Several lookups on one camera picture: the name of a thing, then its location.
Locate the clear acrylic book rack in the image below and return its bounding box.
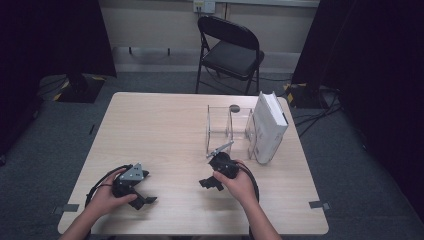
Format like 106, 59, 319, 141
204, 104, 284, 164

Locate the bundle of black floor cables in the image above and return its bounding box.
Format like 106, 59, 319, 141
293, 87, 343, 138

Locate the white book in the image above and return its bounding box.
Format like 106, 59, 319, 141
252, 91, 290, 165

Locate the black curtain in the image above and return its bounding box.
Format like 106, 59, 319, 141
291, 0, 424, 221
0, 0, 117, 158

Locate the person's right hand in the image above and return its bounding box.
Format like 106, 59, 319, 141
213, 159, 260, 209

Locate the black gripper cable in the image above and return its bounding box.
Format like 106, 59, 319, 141
237, 161, 261, 205
84, 164, 134, 208

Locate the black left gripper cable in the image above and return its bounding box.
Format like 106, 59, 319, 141
84, 164, 134, 208

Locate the white wall power outlet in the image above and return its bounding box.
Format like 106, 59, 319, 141
193, 0, 217, 15

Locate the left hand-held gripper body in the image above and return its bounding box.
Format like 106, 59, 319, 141
111, 162, 150, 201

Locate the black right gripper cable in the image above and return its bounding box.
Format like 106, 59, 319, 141
237, 161, 261, 205

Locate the black folding chair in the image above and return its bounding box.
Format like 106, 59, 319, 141
194, 15, 266, 96

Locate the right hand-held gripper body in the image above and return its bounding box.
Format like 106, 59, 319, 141
205, 141, 241, 180

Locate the black yellow-striped stand base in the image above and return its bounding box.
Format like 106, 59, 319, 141
52, 73, 108, 104
283, 82, 323, 109

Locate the thin black floor cable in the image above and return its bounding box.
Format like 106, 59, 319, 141
259, 76, 294, 83

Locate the person's left hand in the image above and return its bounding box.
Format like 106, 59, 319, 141
84, 168, 139, 222

